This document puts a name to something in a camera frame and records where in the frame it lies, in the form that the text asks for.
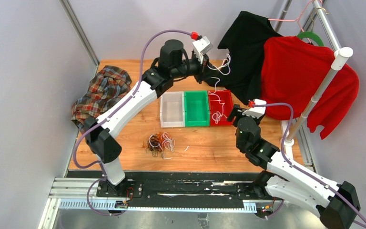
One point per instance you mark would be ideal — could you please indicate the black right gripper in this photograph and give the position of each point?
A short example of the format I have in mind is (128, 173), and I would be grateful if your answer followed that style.
(235, 113)

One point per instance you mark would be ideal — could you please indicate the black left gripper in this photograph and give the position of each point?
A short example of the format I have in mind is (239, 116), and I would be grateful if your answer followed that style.
(203, 74)

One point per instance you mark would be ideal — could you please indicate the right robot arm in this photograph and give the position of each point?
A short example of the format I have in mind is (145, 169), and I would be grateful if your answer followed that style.
(336, 205)

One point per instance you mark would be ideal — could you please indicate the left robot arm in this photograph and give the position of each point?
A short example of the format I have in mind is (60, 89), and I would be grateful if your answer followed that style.
(172, 65)

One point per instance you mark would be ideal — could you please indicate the red plastic bin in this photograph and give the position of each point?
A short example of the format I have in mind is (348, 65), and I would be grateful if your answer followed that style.
(220, 106)

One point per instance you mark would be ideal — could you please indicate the green plastic bin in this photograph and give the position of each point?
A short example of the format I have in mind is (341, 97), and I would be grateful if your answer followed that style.
(196, 107)

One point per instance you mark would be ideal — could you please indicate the black t-shirt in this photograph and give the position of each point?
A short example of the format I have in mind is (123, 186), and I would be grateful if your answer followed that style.
(245, 41)

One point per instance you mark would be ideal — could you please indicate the white translucent plastic bin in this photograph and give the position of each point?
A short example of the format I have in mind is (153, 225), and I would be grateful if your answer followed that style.
(172, 112)

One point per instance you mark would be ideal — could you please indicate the red t-shirt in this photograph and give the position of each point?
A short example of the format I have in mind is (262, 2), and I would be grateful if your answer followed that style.
(293, 70)

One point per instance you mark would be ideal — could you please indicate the plaid flannel shirt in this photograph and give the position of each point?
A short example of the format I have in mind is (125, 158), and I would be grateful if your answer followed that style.
(106, 88)

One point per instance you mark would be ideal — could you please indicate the green clothes hanger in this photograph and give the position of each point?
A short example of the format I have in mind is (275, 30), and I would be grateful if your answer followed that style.
(312, 36)

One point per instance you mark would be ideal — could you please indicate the white clothes rack pole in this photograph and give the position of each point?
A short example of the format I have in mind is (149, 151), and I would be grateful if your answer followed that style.
(341, 54)

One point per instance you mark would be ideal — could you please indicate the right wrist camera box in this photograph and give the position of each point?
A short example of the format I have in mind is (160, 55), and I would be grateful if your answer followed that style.
(256, 108)

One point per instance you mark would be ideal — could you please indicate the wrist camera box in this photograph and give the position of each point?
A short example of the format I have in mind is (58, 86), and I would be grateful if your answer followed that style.
(256, 108)
(202, 46)

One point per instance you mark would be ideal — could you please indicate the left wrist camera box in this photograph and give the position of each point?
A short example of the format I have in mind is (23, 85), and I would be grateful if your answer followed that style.
(202, 46)

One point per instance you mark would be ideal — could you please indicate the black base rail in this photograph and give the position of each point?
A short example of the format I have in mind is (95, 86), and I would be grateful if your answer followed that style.
(186, 190)

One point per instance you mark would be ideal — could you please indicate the pink wire hanger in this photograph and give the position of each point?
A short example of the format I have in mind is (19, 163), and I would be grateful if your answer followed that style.
(282, 17)

